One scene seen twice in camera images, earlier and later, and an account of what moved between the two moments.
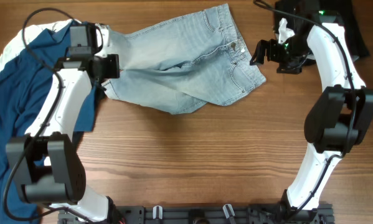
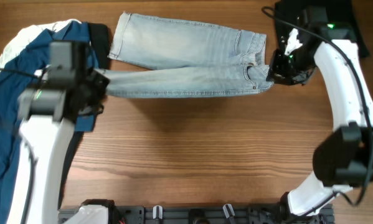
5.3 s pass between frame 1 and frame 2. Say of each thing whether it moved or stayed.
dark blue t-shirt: stayed
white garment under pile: stayed
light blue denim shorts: moved
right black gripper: moved
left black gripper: moved
